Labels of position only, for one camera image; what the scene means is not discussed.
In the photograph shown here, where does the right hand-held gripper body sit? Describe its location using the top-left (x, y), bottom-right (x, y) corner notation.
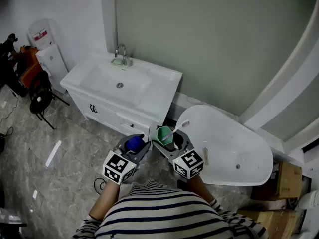
top-left (161, 145), bottom-right (204, 180)

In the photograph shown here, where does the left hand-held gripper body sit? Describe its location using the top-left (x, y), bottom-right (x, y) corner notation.
top-left (102, 143), bottom-right (148, 184)

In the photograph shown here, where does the dark blue round object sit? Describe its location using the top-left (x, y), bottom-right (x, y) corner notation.
top-left (126, 136), bottom-right (146, 152)

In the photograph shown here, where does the white toothbrush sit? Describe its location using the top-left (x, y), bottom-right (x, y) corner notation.
top-left (161, 119), bottom-right (190, 142)

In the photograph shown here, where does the green cup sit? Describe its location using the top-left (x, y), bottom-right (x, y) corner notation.
top-left (151, 125), bottom-right (176, 145)

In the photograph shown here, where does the person's right forearm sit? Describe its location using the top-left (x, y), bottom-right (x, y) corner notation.
top-left (187, 174), bottom-right (215, 204)

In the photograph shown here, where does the person's left forearm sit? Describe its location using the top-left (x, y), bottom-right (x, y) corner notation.
top-left (88, 180), bottom-right (120, 221)

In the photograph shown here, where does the white bathtub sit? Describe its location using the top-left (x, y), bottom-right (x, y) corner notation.
top-left (175, 105), bottom-right (274, 186)

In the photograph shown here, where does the white sink vanity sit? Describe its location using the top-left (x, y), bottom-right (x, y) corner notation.
top-left (59, 50), bottom-right (183, 141)

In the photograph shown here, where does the person in striped shirt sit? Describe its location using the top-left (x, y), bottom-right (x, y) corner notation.
top-left (72, 178), bottom-right (269, 239)

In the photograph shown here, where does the chrome faucet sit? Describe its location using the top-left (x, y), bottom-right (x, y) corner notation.
top-left (114, 43), bottom-right (128, 66)

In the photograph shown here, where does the black round mesh chair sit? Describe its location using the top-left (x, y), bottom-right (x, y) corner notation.
top-left (29, 70), bottom-right (70, 130)

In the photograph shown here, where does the large cardboard box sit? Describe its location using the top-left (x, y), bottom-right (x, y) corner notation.
top-left (251, 161), bottom-right (303, 201)

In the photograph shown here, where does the white water dispenser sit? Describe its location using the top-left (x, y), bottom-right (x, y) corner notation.
top-left (35, 43), bottom-right (69, 94)

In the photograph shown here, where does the flat cardboard box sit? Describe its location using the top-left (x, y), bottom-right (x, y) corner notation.
top-left (238, 209), bottom-right (300, 239)

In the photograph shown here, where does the orange machine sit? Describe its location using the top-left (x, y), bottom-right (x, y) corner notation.
top-left (16, 45), bottom-right (44, 89)

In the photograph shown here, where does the clear water dispenser bottle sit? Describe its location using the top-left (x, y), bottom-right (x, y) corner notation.
top-left (27, 18), bottom-right (57, 50)

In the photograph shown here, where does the thin black floor cable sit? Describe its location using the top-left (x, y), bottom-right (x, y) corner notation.
top-left (94, 177), bottom-right (108, 191)

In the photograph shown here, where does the long black floor cable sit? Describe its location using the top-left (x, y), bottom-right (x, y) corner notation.
top-left (0, 86), bottom-right (19, 137)

